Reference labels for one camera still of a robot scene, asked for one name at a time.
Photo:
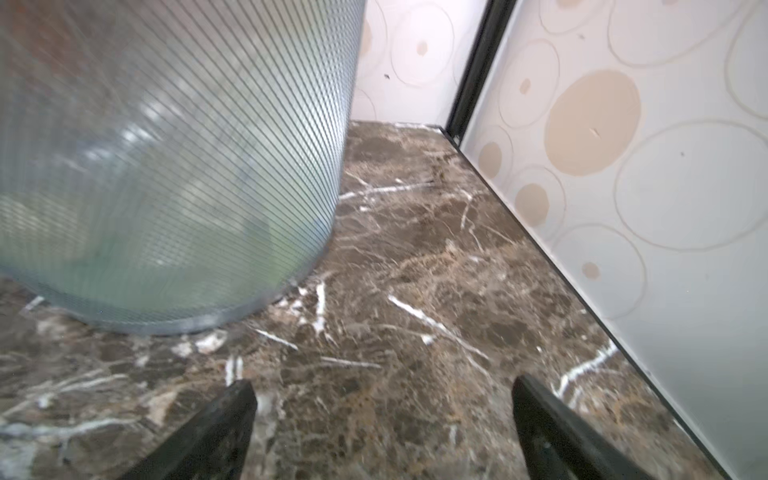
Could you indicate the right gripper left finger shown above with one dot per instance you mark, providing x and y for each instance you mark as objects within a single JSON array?
[{"x": 213, "y": 444}]

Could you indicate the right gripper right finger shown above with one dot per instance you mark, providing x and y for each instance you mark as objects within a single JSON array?
[{"x": 558, "y": 444}]

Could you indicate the green lined mesh waste bin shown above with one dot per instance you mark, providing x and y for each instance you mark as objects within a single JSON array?
[{"x": 170, "y": 166}]

